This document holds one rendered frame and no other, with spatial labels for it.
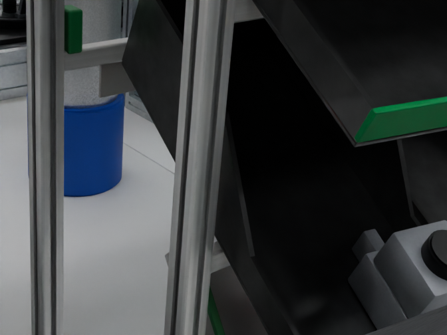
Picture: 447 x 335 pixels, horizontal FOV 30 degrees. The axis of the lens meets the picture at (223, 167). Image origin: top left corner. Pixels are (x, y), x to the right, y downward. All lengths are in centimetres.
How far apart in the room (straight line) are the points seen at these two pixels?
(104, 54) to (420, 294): 29
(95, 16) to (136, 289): 41
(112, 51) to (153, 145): 94
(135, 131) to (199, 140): 116
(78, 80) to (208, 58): 86
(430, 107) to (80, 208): 98
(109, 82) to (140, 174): 81
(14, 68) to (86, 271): 67
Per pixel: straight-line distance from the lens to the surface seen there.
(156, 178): 144
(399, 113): 39
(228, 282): 61
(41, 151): 62
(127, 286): 115
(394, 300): 50
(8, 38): 178
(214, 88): 46
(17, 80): 176
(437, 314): 16
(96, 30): 128
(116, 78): 65
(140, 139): 158
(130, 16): 167
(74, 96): 131
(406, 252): 49
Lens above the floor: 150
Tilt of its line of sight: 25 degrees down
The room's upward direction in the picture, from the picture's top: 5 degrees clockwise
